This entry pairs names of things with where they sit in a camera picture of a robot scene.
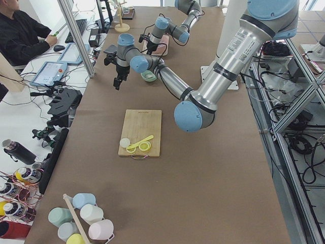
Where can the teach pendant tablet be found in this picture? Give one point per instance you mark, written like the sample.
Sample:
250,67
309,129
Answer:
49,73
70,55

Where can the pink bowl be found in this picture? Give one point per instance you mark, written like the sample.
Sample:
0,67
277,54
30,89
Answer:
163,47

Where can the black computer mouse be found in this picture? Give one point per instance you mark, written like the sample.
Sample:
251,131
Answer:
58,48

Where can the seated person in black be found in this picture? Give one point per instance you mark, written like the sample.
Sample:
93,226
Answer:
22,37

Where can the yellow plastic cup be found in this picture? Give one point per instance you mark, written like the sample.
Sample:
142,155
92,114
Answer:
75,238

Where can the black tray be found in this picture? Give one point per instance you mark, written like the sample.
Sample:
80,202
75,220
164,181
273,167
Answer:
128,14

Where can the yellow plastic spoon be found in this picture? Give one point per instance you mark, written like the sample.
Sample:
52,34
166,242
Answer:
139,142

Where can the pink plastic cup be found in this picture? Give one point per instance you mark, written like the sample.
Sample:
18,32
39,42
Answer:
101,230

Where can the white onion half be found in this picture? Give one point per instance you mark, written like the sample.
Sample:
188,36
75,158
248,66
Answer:
124,142

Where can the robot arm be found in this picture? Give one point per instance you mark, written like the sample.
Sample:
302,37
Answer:
180,33
262,21

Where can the cream rectangular tray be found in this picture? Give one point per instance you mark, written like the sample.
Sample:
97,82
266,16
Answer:
145,47

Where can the wooden cutting board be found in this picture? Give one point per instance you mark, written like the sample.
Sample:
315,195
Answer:
139,124

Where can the lemon slice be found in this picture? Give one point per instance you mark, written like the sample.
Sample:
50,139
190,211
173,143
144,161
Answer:
144,146
131,150

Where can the green plastic cup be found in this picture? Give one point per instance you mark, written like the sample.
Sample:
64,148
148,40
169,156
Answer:
58,216

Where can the aluminium frame post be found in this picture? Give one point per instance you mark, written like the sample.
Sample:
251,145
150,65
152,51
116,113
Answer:
71,23

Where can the black water bottle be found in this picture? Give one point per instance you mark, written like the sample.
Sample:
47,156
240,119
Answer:
18,152

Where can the white plastic cup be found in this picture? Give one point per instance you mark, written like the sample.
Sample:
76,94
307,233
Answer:
91,214

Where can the wooden cup stand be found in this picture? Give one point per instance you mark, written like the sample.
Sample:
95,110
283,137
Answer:
119,27

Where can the grey folded cloth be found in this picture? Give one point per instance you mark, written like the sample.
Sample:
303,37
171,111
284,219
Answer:
111,49

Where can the grey plastic cup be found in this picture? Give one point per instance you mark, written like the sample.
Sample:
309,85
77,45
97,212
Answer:
66,230

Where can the blue plastic cup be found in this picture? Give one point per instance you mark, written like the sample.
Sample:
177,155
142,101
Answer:
82,199

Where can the mint green bowl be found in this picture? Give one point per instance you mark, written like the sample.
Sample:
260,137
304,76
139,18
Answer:
148,79

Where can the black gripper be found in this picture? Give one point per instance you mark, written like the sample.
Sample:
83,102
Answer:
122,69
152,47

